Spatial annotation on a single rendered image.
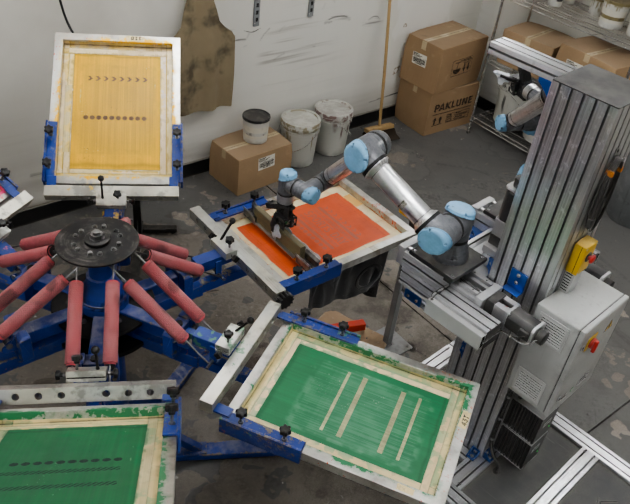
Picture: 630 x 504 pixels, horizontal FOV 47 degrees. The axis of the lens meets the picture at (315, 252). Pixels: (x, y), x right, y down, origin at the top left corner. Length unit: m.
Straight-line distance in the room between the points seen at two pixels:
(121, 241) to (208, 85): 2.59
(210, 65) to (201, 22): 0.30
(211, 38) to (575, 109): 3.02
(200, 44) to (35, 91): 1.11
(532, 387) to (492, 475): 0.64
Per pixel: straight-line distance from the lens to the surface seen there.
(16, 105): 4.72
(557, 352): 2.92
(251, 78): 5.46
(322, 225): 3.46
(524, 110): 3.17
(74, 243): 2.73
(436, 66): 6.16
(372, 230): 3.48
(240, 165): 5.18
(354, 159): 2.72
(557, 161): 2.66
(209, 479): 3.60
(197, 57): 5.08
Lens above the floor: 2.97
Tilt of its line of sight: 38 degrees down
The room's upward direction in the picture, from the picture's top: 7 degrees clockwise
